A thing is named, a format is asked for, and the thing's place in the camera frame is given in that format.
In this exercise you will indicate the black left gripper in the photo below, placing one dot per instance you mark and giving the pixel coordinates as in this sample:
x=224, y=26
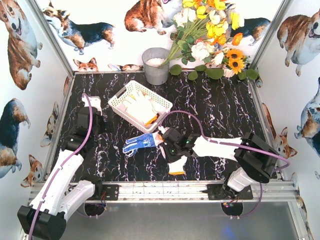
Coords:
x=99, y=122

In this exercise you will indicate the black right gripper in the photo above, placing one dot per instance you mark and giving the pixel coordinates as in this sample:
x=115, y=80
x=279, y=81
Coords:
x=164, y=136

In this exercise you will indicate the white glove orange cuff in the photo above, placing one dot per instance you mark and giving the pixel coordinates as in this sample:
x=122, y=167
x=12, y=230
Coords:
x=174, y=159

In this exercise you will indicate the blue dotted white glove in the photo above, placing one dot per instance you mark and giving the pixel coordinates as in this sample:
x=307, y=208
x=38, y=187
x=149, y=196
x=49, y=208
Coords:
x=146, y=140

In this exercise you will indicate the yellow dotted white glove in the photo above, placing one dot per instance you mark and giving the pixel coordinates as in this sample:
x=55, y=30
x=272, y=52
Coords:
x=139, y=106

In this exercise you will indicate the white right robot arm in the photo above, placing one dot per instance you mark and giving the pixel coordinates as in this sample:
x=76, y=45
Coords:
x=256, y=159

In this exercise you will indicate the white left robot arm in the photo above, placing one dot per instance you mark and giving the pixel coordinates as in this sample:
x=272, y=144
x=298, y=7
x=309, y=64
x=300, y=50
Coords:
x=47, y=215

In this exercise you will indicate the white perforated storage basket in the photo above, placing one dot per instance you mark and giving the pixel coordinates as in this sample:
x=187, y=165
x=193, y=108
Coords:
x=161, y=105

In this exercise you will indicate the grey metal bucket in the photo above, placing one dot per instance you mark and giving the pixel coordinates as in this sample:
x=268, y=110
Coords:
x=155, y=67

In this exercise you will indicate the artificial flower bouquet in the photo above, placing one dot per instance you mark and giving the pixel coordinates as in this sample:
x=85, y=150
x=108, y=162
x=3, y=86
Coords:
x=210, y=31

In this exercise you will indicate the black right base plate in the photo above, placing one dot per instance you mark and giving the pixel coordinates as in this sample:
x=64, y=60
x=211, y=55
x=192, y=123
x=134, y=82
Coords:
x=224, y=192

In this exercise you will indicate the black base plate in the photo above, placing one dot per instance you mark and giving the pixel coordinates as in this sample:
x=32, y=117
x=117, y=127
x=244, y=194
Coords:
x=108, y=192
x=224, y=192

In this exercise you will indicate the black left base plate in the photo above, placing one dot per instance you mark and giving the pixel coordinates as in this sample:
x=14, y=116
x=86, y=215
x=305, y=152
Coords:
x=108, y=192

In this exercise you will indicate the aluminium front rail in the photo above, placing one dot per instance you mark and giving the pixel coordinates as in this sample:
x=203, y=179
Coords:
x=193, y=191

